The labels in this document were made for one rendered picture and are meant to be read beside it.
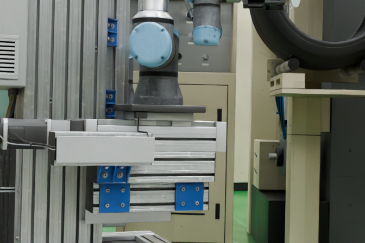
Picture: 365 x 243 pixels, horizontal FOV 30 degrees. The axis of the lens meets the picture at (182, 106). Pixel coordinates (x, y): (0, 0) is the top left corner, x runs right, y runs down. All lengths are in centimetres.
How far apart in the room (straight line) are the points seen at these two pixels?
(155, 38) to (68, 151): 38
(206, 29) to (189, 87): 135
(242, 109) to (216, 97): 329
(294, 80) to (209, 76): 67
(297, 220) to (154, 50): 143
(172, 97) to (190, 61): 129
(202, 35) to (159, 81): 21
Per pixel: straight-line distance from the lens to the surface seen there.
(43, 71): 209
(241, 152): 650
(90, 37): 212
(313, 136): 303
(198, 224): 324
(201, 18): 188
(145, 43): 185
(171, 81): 200
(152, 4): 188
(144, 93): 199
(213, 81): 321
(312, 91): 266
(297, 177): 303
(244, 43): 653
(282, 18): 262
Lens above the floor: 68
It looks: 1 degrees up
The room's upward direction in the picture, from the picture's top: 1 degrees clockwise
